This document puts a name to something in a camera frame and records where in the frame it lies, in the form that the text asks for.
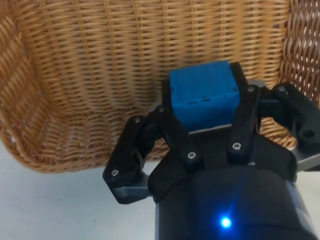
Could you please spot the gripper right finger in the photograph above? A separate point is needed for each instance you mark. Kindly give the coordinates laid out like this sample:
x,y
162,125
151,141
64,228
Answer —
x,y
243,125

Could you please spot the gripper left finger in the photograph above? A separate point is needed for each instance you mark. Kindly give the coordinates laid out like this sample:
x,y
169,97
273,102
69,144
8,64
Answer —
x,y
132,140

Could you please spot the blue cube block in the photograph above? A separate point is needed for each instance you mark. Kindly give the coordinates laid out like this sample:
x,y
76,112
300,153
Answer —
x,y
200,85

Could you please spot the wicker basket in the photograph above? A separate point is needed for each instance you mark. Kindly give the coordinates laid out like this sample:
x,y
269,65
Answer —
x,y
100,75

